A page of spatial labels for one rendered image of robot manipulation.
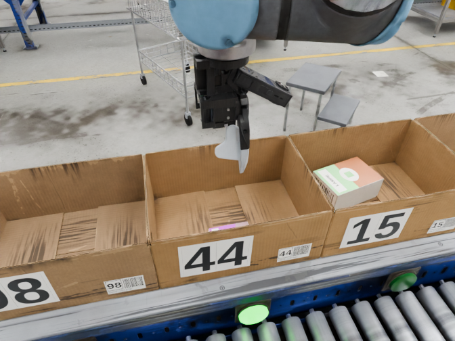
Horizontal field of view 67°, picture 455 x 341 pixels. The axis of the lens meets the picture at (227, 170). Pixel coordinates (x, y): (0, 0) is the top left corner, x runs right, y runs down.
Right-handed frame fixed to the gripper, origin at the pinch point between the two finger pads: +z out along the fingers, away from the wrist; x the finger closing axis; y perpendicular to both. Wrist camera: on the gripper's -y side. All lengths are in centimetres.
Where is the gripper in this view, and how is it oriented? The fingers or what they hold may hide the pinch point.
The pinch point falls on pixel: (237, 151)
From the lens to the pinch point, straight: 67.0
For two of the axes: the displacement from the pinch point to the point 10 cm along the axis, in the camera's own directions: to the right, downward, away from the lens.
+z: 0.0, 7.5, 6.6
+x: 2.2, 6.4, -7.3
